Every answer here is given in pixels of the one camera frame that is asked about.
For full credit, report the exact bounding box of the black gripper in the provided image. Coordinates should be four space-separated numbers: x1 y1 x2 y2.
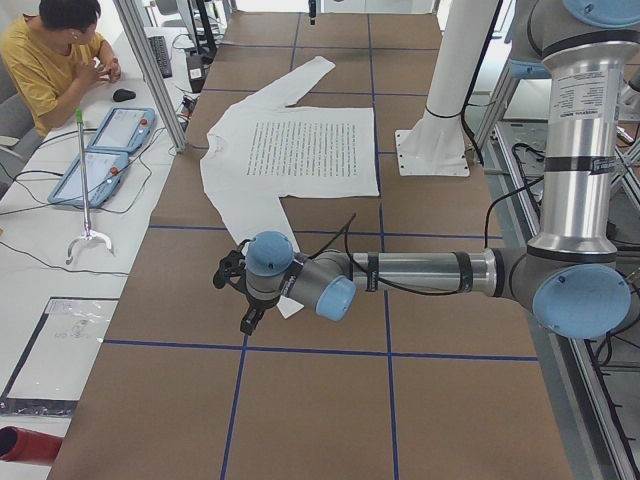
240 287 280 334

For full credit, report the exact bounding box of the white long-sleeve printed shirt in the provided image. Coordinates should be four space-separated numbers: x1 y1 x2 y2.
200 56 379 321

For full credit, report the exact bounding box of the clear plastic bag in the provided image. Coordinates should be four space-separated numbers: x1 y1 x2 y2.
1 296 118 418

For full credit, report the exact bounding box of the lower blue teach pendant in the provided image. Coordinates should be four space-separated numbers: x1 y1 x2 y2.
48 151 129 208

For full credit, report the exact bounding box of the blue teach pendant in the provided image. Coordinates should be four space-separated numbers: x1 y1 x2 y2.
48 151 129 208
88 107 156 154

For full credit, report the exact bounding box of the upper blue teach pendant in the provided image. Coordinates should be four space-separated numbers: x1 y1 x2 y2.
88 107 156 154

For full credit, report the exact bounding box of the black computer mouse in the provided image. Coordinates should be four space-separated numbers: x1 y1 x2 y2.
112 88 136 103

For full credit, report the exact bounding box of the reacher grabber stick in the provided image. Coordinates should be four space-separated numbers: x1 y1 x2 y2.
65 108 114 265

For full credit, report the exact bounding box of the red cylinder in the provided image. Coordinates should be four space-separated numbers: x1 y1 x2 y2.
1 426 63 466

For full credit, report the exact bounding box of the black keyboard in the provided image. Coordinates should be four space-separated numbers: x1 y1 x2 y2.
147 35 173 78

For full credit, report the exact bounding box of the person in yellow shirt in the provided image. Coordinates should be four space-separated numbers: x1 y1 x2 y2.
1 0 122 137

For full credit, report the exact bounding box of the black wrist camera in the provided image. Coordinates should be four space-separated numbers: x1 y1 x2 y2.
212 239 250 294

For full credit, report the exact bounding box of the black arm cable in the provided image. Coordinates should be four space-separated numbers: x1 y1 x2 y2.
304 212 551 296

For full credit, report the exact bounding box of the white camera mast with base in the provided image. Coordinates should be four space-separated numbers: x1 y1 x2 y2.
395 0 502 177

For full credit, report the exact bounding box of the aluminium frame post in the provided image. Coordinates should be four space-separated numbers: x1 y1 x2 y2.
113 0 187 153

